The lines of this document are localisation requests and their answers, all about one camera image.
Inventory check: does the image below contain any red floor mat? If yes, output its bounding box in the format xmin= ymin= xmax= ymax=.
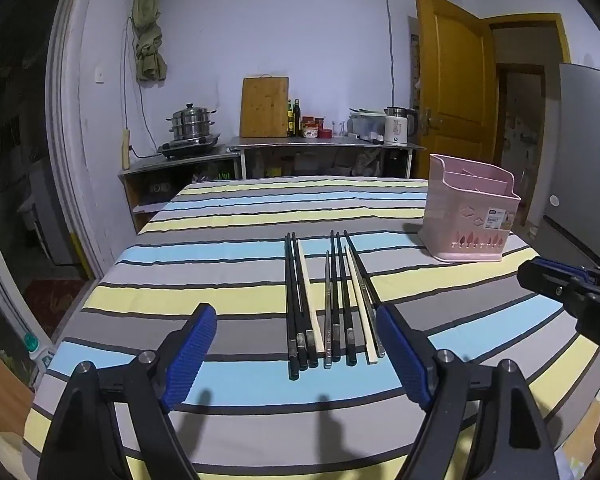
xmin=24 ymin=277 xmax=87 ymax=338

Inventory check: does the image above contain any pink plastic utensil basket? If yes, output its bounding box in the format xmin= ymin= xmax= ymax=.
xmin=419 ymin=153 xmax=522 ymax=264

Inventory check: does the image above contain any wall cable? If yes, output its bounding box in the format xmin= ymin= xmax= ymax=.
xmin=384 ymin=0 xmax=397 ymax=108

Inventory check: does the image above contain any cream chopstick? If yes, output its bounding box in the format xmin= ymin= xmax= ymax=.
xmin=295 ymin=239 xmax=327 ymax=357
xmin=345 ymin=246 xmax=379 ymax=366

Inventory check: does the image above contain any steel kitchen counter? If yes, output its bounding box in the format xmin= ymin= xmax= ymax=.
xmin=226 ymin=135 xmax=427 ymax=181

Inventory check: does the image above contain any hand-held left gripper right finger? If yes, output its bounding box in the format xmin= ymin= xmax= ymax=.
xmin=375 ymin=303 xmax=563 ymax=480

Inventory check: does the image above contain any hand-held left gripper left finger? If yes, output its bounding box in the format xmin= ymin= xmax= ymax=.
xmin=42 ymin=303 xmax=218 ymax=480

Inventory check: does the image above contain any yellow wooden door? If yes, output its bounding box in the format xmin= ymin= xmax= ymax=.
xmin=413 ymin=0 xmax=497 ymax=182

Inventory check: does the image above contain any low steel stand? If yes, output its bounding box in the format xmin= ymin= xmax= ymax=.
xmin=118 ymin=150 xmax=242 ymax=234

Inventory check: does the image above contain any yellow door frame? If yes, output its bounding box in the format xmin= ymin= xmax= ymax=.
xmin=482 ymin=12 xmax=572 ymax=226

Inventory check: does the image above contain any clear plastic storage box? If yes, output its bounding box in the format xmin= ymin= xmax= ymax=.
xmin=348 ymin=108 xmax=387 ymax=140

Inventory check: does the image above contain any striped tablecloth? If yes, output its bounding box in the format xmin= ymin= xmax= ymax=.
xmin=22 ymin=176 xmax=600 ymax=480

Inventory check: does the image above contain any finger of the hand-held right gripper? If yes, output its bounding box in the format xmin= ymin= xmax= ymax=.
xmin=516 ymin=258 xmax=576 ymax=306
xmin=539 ymin=258 xmax=600 ymax=283

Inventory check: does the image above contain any white sliding door frame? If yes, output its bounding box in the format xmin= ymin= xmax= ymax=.
xmin=45 ymin=0 xmax=112 ymax=281

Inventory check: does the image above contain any green hanging cloth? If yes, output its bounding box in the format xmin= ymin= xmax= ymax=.
xmin=131 ymin=0 xmax=169 ymax=84

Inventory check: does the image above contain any grey refrigerator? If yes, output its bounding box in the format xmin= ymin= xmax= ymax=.
xmin=536 ymin=62 xmax=600 ymax=273

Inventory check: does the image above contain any steel steamer pot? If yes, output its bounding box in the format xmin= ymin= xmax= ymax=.
xmin=166 ymin=103 xmax=217 ymax=142

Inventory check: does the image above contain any wooden cutting board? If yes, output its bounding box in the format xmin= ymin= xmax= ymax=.
xmin=240 ymin=76 xmax=290 ymax=139

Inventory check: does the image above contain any black induction cooker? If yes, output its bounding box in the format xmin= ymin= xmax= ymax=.
xmin=156 ymin=132 xmax=222 ymax=162

